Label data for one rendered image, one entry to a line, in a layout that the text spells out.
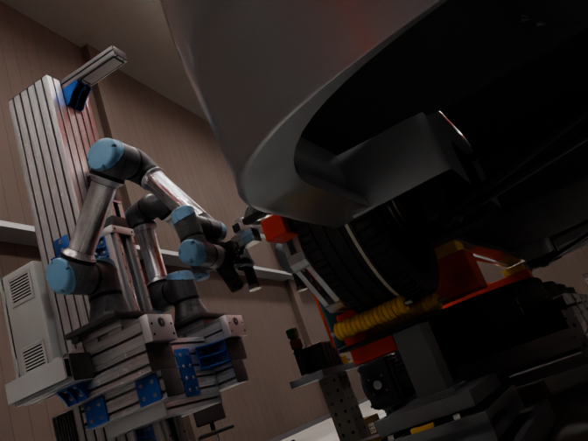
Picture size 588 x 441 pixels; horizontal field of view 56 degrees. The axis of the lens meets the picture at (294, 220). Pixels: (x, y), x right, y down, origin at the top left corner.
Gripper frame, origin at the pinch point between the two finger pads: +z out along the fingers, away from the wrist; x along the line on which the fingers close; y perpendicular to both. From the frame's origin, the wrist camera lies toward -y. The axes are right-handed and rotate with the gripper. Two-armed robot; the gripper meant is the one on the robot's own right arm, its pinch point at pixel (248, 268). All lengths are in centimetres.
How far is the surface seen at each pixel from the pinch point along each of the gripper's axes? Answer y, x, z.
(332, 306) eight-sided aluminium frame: -23.5, -23.1, 2.3
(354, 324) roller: -31.8, -29.1, -0.6
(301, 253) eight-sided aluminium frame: -6.9, -24.8, -12.4
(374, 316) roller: -32.0, -36.2, -1.0
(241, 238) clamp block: 9.9, -2.3, -2.8
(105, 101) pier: 462, 349, 438
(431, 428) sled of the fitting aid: -66, -42, -12
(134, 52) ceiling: 567, 317, 505
